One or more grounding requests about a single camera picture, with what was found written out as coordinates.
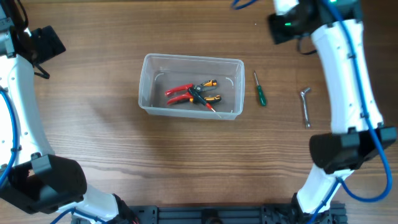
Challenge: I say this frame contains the left blue cable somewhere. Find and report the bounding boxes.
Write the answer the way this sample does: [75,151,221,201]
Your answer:
[0,88,106,224]

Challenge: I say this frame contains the blue cable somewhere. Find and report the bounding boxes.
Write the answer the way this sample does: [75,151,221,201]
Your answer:
[230,0,393,224]
[0,88,106,224]

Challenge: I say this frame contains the orange black long-nose pliers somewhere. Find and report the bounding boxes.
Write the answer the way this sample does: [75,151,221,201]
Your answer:
[192,80,221,104]

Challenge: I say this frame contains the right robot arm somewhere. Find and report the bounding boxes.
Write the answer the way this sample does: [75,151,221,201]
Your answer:
[268,0,397,223]

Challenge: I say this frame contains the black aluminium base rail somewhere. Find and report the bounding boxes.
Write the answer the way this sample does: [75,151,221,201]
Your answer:
[70,203,348,224]

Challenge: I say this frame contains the green handled screwdriver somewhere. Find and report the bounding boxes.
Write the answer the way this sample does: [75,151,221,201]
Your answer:
[253,70,267,106]

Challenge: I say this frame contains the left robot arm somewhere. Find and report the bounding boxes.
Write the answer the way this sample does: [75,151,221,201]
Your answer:
[1,1,139,223]

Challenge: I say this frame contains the red handled pruning shears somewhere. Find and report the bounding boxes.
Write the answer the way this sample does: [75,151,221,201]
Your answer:
[165,83,197,105]

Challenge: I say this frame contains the silver L-shaped socket wrench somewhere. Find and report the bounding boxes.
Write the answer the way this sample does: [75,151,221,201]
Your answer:
[300,87,311,129]

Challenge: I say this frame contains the clear plastic container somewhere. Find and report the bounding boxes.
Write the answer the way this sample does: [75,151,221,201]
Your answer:
[138,54,245,120]

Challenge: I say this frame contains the black red handled screwdriver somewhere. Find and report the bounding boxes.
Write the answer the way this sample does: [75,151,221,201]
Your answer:
[188,87,221,117]

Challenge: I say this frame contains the right blue cable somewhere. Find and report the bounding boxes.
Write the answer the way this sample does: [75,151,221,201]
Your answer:
[230,0,393,224]

